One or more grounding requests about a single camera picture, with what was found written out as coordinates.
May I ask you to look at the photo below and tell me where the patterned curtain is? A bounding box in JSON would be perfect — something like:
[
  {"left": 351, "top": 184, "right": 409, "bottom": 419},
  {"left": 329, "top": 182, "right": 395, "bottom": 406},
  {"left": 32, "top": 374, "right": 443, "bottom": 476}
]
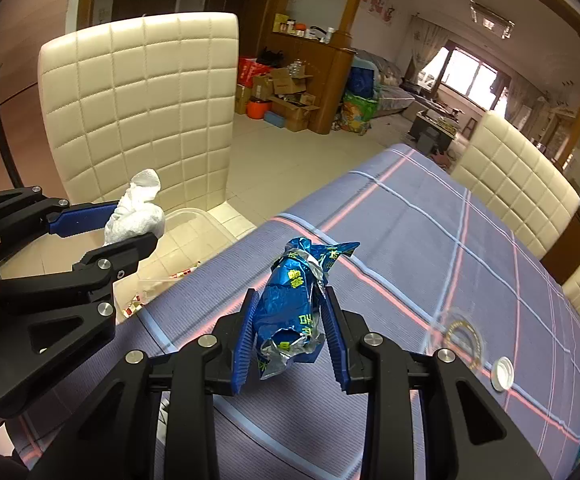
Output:
[{"left": 405, "top": 15, "right": 451, "bottom": 83}]

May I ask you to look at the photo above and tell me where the ceiling lamp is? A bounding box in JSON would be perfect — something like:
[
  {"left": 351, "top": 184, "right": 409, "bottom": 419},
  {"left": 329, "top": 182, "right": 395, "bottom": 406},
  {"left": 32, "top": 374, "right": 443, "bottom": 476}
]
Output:
[{"left": 469, "top": 0, "right": 516, "bottom": 38}]

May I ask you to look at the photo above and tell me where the clear plastic lid gold ring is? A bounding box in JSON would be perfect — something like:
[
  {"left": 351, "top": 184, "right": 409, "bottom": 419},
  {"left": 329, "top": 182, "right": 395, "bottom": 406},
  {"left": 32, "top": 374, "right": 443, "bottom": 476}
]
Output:
[{"left": 422, "top": 310, "right": 496, "bottom": 386}]

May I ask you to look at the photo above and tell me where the white bottle cap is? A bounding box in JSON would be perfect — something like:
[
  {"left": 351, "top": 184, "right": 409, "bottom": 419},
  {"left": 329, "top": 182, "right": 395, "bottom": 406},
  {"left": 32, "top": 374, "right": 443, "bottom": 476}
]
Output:
[{"left": 490, "top": 357, "right": 515, "bottom": 392}]

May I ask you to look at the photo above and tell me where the wooden divider cabinet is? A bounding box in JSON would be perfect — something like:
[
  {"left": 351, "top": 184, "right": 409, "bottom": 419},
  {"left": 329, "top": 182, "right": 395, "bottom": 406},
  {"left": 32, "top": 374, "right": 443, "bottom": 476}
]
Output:
[{"left": 269, "top": 30, "right": 355, "bottom": 136}]

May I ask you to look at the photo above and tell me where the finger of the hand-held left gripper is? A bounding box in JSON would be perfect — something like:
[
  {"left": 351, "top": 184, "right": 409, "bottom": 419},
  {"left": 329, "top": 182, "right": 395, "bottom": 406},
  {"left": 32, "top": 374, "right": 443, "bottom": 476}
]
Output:
[
  {"left": 0, "top": 185, "right": 120, "bottom": 266},
  {"left": 0, "top": 234, "right": 159, "bottom": 416}
]

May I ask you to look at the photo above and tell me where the colourful woven bag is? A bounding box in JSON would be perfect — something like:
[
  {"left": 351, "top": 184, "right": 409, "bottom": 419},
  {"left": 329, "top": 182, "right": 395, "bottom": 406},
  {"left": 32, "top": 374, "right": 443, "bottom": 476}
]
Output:
[{"left": 337, "top": 91, "right": 379, "bottom": 136}]

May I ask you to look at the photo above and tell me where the blue bag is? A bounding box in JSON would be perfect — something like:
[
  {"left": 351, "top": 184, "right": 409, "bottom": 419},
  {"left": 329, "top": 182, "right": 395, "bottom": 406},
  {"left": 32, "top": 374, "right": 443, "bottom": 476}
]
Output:
[{"left": 347, "top": 62, "right": 378, "bottom": 96}]

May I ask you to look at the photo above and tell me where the red wall decoration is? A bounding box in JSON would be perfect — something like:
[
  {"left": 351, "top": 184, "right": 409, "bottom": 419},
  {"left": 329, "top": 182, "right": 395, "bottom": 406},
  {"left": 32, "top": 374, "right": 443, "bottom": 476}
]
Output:
[{"left": 362, "top": 0, "right": 398, "bottom": 22}]

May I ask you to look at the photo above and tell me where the sofa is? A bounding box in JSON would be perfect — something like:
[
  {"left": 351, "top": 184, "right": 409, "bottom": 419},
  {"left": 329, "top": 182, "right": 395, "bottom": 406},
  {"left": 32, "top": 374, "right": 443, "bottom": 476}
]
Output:
[{"left": 352, "top": 49, "right": 423, "bottom": 116}]

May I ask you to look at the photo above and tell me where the coffee table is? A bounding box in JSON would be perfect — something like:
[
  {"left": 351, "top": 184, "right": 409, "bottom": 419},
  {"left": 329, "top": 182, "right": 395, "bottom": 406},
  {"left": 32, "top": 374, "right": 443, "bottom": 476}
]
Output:
[{"left": 409, "top": 109, "right": 463, "bottom": 153}]

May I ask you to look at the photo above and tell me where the red white wrapper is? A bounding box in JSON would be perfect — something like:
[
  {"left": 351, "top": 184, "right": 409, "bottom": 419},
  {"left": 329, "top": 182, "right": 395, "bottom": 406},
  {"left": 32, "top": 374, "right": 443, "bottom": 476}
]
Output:
[
  {"left": 167, "top": 259, "right": 203, "bottom": 281},
  {"left": 120, "top": 294, "right": 145, "bottom": 317}
]

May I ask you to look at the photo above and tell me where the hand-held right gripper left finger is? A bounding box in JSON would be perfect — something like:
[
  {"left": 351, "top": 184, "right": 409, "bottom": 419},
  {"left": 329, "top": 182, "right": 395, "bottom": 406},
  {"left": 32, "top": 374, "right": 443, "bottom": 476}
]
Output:
[{"left": 32, "top": 287, "right": 261, "bottom": 480}]

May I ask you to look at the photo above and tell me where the pile of cardboard boxes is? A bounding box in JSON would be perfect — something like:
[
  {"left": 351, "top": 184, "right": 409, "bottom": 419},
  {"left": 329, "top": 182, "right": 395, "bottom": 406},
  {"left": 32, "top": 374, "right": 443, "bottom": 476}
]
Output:
[{"left": 235, "top": 62, "right": 321, "bottom": 132}]

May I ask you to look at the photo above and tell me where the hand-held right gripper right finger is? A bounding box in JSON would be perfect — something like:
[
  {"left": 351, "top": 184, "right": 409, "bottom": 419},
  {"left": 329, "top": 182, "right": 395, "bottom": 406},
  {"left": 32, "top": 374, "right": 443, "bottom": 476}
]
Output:
[{"left": 319, "top": 287, "right": 553, "bottom": 480}]

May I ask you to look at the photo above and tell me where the cluster of small jars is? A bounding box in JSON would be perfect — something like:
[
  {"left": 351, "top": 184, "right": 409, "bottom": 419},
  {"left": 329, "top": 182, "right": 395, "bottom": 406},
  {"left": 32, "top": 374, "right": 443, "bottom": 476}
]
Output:
[{"left": 274, "top": 12, "right": 338, "bottom": 43}]

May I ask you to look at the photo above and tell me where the window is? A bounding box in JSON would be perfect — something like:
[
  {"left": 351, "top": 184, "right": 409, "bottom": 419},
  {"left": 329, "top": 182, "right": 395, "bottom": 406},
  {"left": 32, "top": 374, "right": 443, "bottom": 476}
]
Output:
[{"left": 422, "top": 45, "right": 511, "bottom": 111}]

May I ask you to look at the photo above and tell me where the blue checked tablecloth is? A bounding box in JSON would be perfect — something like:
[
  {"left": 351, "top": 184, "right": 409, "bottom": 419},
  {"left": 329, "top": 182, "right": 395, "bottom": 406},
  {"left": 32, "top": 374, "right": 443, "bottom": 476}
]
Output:
[{"left": 7, "top": 143, "right": 580, "bottom": 480}]

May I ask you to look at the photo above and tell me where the red box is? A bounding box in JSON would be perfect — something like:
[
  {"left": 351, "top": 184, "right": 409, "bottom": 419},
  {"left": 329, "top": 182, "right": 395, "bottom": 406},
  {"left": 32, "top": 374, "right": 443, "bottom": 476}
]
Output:
[{"left": 238, "top": 56, "right": 271, "bottom": 86}]

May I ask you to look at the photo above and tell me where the clear plastic bin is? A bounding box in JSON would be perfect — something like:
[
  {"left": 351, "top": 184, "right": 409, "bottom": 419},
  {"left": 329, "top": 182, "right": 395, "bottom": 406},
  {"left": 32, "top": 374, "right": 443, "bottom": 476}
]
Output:
[{"left": 112, "top": 207, "right": 258, "bottom": 326}]

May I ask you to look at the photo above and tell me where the blue snack wrapper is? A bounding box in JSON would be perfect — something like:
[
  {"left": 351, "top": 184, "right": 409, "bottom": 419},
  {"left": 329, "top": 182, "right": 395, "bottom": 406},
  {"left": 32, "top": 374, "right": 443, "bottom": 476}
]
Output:
[{"left": 256, "top": 237, "right": 361, "bottom": 381}]

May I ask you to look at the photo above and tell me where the large white tissue wad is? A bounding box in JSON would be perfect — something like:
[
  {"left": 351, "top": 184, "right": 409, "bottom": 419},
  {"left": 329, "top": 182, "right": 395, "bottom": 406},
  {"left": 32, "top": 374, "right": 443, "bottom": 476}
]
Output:
[{"left": 102, "top": 168, "right": 167, "bottom": 247}]

